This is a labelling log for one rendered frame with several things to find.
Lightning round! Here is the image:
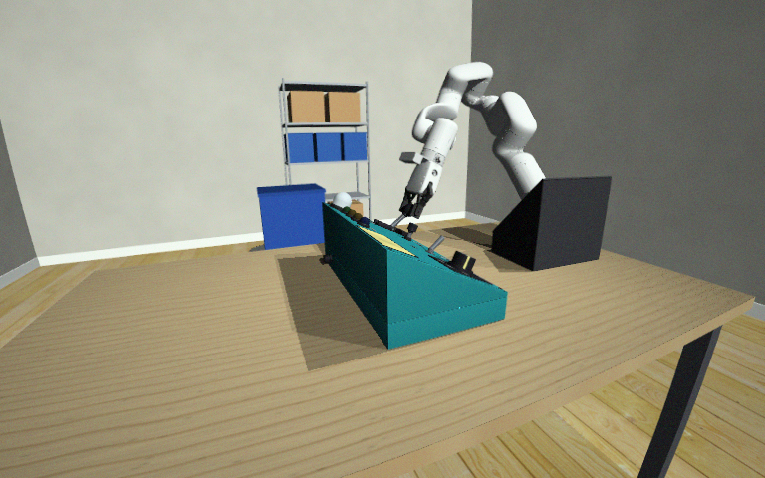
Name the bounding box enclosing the teal control console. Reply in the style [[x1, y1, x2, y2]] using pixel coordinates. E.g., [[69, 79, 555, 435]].
[[322, 192, 508, 349]]

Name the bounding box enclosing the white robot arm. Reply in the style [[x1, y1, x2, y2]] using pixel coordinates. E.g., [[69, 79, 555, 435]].
[[399, 62, 545, 200]]

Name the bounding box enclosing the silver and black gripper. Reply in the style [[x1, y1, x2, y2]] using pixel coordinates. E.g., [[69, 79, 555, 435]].
[[399, 159, 442, 219]]

